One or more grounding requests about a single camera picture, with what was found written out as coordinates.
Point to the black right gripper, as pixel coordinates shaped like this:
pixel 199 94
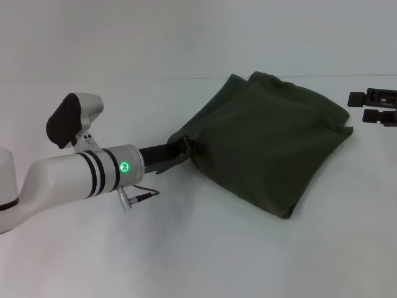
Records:
pixel 391 108

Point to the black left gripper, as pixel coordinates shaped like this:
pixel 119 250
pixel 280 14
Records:
pixel 155 156

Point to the dark green FREE t-shirt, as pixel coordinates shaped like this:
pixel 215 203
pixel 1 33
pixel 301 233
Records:
pixel 263 142

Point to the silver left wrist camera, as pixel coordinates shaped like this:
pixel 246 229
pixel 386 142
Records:
pixel 71 121

